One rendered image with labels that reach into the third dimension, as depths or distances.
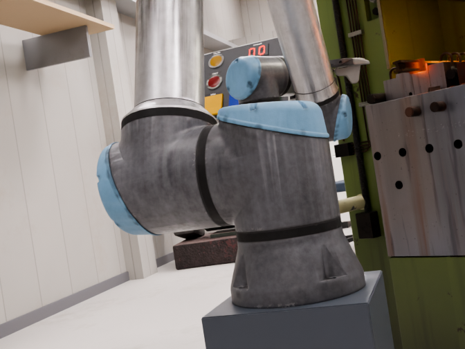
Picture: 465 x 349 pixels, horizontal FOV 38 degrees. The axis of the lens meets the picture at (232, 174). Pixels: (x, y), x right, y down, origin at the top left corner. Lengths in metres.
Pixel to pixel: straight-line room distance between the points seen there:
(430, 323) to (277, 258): 1.16
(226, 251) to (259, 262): 5.04
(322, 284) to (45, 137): 4.34
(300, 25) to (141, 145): 0.46
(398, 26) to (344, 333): 1.55
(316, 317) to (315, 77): 0.60
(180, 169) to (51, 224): 4.10
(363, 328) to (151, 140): 0.39
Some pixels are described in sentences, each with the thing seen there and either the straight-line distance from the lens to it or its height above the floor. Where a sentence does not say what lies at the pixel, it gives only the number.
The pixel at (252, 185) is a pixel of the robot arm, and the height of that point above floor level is 0.76.
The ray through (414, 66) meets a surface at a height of 0.99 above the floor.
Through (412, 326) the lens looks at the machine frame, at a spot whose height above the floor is 0.27.
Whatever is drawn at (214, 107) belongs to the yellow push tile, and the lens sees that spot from 2.18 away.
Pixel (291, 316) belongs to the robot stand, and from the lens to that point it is 0.87.
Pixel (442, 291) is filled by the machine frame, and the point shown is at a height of 0.37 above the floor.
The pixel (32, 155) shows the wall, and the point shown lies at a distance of 4.93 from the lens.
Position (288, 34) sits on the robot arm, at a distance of 1.31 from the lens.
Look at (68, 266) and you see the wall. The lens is 5.15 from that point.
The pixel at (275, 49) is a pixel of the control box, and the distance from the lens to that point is 2.22.
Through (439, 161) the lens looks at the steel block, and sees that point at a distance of 1.88.
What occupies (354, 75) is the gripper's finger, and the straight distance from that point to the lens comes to 1.62.
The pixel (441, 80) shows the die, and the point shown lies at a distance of 1.94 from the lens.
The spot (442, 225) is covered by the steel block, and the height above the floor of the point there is 0.55.
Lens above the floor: 0.78
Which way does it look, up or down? level
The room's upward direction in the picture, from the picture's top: 9 degrees counter-clockwise
